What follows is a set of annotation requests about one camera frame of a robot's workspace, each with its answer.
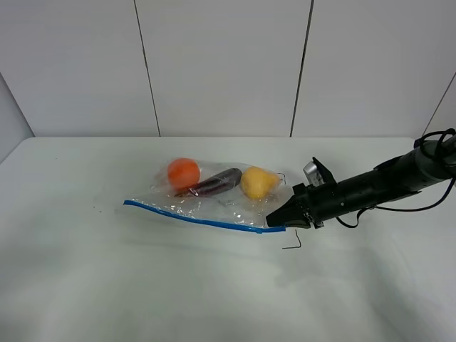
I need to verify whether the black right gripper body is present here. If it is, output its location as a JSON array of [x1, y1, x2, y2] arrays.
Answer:
[[292, 157, 337, 229]]

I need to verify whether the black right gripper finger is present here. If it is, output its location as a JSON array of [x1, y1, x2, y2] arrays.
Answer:
[[266, 212, 310, 228], [272, 195, 306, 216]]

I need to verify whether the clear zip file bag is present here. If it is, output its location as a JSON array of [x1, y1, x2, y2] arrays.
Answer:
[[123, 158, 290, 234]]

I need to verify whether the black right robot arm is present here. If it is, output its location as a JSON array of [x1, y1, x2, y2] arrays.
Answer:
[[266, 128, 455, 229]]

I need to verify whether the yellow pear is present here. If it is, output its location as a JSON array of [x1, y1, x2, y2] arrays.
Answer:
[[240, 167, 280, 200]]

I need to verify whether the purple eggplant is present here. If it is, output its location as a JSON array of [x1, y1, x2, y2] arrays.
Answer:
[[175, 168, 242, 197]]

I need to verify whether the orange fruit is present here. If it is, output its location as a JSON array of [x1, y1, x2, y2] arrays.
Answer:
[[167, 158, 200, 190]]

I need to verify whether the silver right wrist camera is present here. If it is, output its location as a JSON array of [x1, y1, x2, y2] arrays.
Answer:
[[303, 161, 324, 187]]

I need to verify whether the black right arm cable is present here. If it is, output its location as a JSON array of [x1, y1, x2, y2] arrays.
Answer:
[[334, 128, 456, 228]]

